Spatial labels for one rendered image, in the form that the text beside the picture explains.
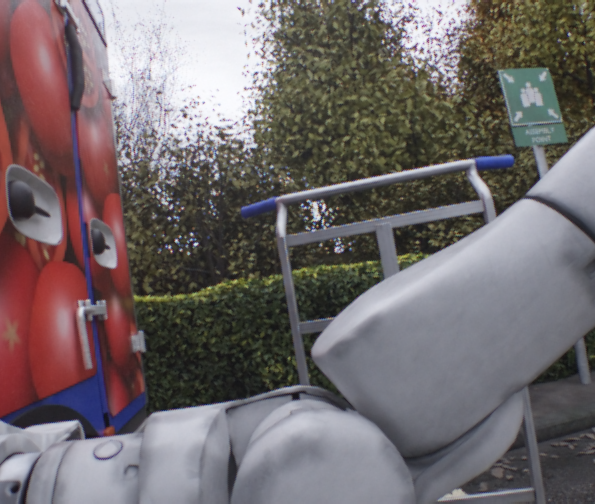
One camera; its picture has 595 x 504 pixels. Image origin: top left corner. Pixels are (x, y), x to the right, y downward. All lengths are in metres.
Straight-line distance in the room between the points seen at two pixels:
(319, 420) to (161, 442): 0.06
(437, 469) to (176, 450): 0.10
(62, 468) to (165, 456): 0.04
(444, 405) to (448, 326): 0.03
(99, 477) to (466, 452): 0.14
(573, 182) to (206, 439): 0.18
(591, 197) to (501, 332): 0.06
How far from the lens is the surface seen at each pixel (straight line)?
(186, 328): 2.64
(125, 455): 0.19
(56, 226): 1.32
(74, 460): 0.20
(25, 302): 1.07
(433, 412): 0.18
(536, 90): 3.38
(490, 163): 1.30
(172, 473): 0.17
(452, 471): 0.19
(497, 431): 0.20
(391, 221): 1.13
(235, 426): 0.22
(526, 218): 0.19
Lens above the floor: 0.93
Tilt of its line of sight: 5 degrees up
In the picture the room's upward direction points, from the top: 9 degrees counter-clockwise
